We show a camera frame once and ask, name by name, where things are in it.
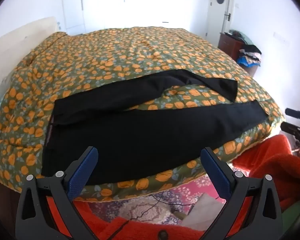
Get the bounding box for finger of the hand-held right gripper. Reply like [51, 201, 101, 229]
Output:
[280, 122, 300, 136]
[285, 107, 300, 119]

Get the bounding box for green quilt with orange flowers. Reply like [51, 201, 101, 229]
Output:
[0, 27, 285, 203]

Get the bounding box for pile of folded clothes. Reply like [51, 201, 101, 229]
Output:
[229, 29, 262, 67]

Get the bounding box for black pants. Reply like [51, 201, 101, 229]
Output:
[41, 69, 269, 185]

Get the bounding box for green cloth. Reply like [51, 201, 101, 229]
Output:
[282, 200, 300, 230]

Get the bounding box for beige cloth piece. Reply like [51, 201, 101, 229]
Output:
[182, 192, 226, 228]

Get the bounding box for cream padded headboard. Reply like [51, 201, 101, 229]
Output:
[0, 17, 59, 110]

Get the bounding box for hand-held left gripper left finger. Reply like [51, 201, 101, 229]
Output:
[15, 146, 98, 240]

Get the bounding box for white door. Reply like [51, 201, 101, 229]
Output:
[205, 0, 234, 45]

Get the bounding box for black cable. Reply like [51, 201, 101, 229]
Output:
[112, 192, 198, 233]

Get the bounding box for red fleece garment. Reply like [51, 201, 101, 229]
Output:
[46, 134, 300, 240]

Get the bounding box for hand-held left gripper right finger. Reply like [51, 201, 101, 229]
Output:
[200, 147, 283, 240]

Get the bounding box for brown wooden cabinet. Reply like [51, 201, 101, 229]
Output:
[217, 32, 245, 60]

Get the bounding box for white wardrobe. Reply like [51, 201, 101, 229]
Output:
[61, 0, 198, 35]

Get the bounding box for pink floral bed sheet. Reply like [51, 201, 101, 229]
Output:
[85, 172, 240, 227]

